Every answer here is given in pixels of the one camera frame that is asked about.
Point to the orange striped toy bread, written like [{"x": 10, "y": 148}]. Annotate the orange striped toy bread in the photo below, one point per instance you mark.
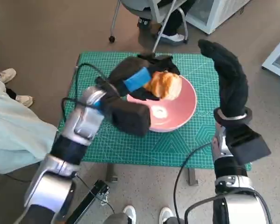
[{"x": 165, "y": 85}]

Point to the white mesh cabinet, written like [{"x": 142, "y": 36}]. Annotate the white mesh cabinet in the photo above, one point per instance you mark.
[{"x": 224, "y": 14}]

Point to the green cutting mat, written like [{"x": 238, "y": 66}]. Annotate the green cutting mat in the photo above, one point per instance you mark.
[{"x": 130, "y": 149}]

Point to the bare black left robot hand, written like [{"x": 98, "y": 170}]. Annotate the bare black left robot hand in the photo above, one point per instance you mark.
[{"x": 128, "y": 70}]

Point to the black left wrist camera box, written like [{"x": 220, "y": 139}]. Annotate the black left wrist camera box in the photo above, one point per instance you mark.
[{"x": 130, "y": 117}]

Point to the person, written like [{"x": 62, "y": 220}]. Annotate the person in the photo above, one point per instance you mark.
[
  {"x": 175, "y": 23},
  {"x": 14, "y": 130},
  {"x": 130, "y": 212}
]

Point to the grey chair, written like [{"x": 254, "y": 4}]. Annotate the grey chair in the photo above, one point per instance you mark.
[{"x": 130, "y": 5}]

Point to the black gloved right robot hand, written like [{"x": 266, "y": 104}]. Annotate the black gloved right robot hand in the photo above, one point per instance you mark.
[{"x": 233, "y": 88}]

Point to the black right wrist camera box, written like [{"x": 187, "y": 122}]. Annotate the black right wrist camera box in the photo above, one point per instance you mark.
[{"x": 249, "y": 144}]

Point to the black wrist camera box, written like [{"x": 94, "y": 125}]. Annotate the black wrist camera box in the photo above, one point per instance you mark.
[
  {"x": 249, "y": 144},
  {"x": 130, "y": 117}
]

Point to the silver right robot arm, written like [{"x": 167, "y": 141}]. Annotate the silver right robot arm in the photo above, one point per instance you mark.
[{"x": 228, "y": 168}]

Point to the pink bowl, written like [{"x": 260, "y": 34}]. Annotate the pink bowl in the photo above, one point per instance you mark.
[{"x": 177, "y": 109}]

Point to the grey table leg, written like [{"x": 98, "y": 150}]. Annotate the grey table leg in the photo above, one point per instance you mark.
[
  {"x": 193, "y": 177},
  {"x": 111, "y": 172}
]

